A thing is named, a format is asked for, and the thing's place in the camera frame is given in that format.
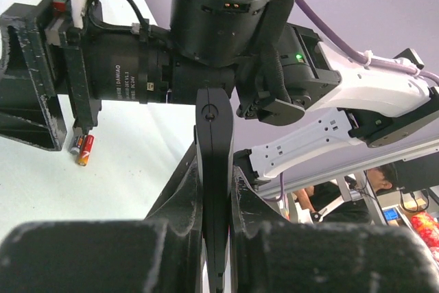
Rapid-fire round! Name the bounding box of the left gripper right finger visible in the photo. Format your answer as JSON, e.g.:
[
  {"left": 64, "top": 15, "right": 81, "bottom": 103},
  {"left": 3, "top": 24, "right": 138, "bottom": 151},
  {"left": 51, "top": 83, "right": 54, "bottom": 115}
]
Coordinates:
[{"left": 230, "top": 167, "right": 438, "bottom": 292}]

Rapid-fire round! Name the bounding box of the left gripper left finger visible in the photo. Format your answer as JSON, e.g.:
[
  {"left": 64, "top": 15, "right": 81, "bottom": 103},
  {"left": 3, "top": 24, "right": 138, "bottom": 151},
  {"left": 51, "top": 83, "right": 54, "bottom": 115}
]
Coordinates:
[{"left": 1, "top": 146, "right": 202, "bottom": 292}]

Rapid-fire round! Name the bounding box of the red orange battery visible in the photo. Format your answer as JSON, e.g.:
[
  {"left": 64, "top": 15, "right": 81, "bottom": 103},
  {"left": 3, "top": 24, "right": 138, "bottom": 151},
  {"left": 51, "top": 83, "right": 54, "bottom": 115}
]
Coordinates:
[{"left": 76, "top": 134, "right": 95, "bottom": 167}]

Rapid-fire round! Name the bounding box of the black grey battery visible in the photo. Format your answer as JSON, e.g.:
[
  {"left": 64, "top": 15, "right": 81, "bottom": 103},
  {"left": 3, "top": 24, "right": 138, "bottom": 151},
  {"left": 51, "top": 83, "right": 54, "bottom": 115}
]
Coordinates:
[{"left": 69, "top": 134, "right": 85, "bottom": 155}]

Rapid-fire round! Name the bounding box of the person in background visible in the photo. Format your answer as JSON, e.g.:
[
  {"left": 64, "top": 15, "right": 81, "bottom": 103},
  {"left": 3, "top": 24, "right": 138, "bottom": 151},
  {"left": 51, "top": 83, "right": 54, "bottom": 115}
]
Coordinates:
[{"left": 291, "top": 164, "right": 399, "bottom": 225}]

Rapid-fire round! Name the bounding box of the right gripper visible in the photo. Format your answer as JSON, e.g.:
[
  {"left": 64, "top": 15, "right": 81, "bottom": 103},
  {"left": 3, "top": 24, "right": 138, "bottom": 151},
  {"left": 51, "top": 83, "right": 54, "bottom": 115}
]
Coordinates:
[{"left": 1, "top": 0, "right": 102, "bottom": 152}]

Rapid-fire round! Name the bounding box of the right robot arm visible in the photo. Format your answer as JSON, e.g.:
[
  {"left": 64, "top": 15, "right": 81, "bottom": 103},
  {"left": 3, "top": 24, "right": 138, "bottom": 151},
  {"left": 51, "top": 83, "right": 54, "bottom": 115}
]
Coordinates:
[{"left": 1, "top": 0, "right": 438, "bottom": 185}]

